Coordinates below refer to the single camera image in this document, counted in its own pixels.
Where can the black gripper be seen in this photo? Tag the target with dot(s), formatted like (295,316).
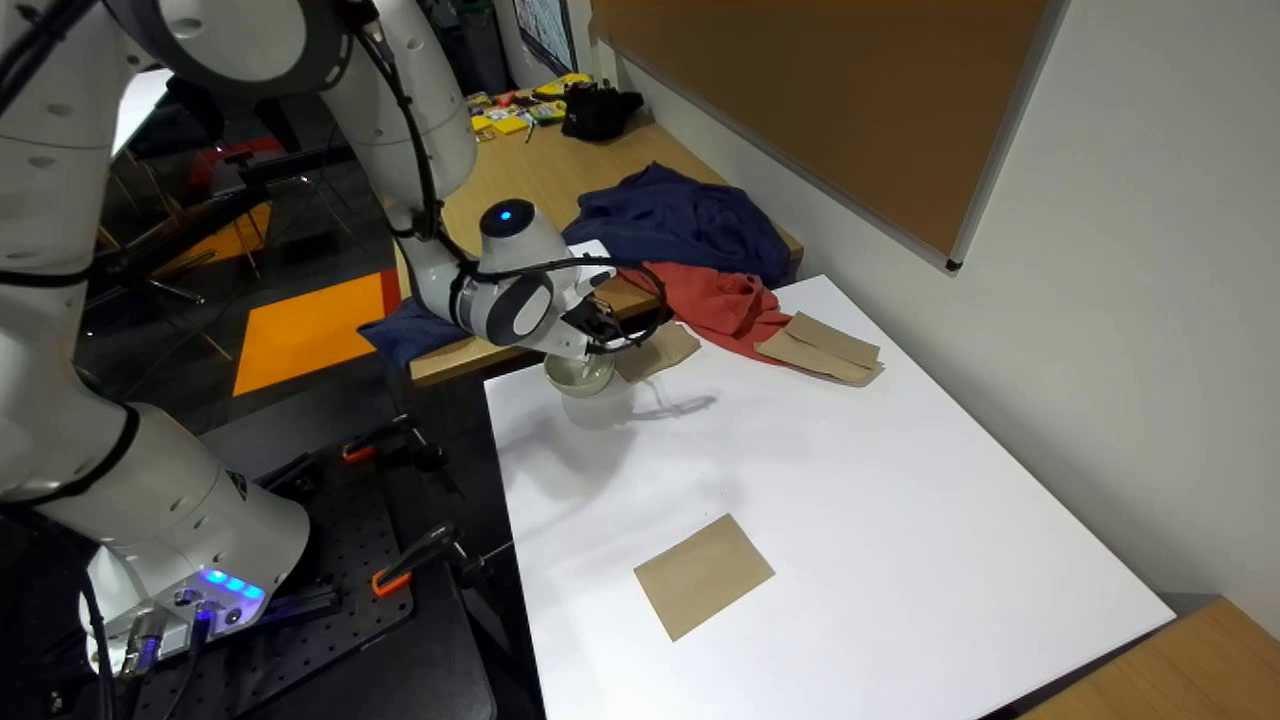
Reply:
(621,310)

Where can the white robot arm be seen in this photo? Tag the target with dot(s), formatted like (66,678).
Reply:
(183,544)

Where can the brown paper piece by bowl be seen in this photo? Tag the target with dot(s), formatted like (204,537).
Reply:
(662,351)

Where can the navy blue cloth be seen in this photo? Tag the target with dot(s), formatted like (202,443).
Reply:
(668,218)

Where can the red cloth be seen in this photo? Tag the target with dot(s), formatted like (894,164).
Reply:
(728,310)

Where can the crumpled brown paper bag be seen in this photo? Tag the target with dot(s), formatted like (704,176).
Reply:
(827,351)

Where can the black bag on table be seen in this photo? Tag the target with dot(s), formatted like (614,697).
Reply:
(601,112)

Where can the yellow items on table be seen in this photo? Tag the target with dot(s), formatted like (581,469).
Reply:
(523,111)

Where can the brown paper square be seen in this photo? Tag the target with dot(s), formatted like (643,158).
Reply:
(704,574)

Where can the orange floor mat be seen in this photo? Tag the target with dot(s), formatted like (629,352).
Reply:
(309,332)

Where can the cork notice board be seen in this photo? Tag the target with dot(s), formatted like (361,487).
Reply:
(894,104)

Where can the orange handled clamp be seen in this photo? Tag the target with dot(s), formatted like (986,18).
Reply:
(417,552)

